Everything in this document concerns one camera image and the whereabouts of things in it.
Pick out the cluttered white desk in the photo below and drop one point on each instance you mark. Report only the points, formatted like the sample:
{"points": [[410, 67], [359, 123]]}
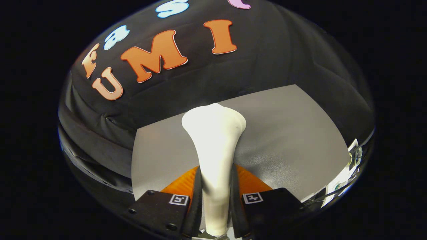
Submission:
{"points": [[328, 195]]}

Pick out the grey drawer cabinet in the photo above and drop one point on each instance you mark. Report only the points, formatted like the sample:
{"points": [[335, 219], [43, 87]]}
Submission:
{"points": [[283, 140]]}

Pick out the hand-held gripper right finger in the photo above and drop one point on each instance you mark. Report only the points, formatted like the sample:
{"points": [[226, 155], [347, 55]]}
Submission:
{"points": [[235, 206]]}

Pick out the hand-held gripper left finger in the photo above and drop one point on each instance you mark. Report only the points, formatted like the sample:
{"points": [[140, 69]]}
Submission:
{"points": [[197, 206]]}

